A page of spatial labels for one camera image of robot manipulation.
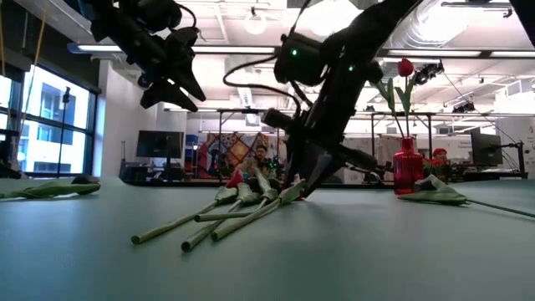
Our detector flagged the round ceiling lamp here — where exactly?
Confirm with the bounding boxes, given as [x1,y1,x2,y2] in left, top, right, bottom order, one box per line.
[244,12,268,36]

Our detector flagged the black television monitor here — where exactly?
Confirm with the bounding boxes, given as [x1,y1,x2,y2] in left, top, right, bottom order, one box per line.
[135,130,186,160]

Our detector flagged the long ceiling light strip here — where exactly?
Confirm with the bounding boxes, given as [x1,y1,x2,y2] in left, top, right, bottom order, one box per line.
[69,43,277,55]
[386,48,482,59]
[488,49,535,59]

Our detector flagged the red ribbed glass vase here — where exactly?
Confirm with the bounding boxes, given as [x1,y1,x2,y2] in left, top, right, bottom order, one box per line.
[392,136,425,196]

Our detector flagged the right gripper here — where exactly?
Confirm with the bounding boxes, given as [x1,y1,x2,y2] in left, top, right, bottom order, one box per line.
[273,32,365,198]

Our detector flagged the black tripod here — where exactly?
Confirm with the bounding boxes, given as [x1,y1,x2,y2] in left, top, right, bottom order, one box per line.
[56,85,72,179]

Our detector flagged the colourful patchwork tapestry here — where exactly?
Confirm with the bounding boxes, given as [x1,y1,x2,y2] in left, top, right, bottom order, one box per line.
[195,131,293,181]

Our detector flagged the teal table mat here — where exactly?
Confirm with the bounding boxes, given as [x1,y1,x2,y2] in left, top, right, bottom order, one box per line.
[0,177,535,301]

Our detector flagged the person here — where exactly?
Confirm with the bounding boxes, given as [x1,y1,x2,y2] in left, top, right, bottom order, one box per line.
[240,144,277,185]
[422,146,455,181]

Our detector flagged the yellow cable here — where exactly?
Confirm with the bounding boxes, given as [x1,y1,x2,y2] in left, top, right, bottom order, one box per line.
[0,0,48,126]

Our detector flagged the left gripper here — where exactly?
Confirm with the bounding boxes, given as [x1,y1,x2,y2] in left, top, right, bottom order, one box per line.
[136,26,207,114]

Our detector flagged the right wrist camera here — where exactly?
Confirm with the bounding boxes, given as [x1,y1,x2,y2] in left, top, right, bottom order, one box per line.
[262,107,296,131]

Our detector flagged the black track spotlight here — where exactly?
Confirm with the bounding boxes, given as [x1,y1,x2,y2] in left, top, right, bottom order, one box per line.
[413,61,446,87]

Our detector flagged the black desktop monitor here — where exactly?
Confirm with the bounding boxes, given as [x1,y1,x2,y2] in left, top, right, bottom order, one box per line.
[470,131,505,167]

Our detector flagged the silver ventilation duct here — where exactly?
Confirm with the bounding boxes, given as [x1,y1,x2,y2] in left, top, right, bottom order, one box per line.
[382,0,473,49]

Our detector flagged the large window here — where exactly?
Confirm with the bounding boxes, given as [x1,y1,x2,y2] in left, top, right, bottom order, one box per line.
[0,62,100,179]

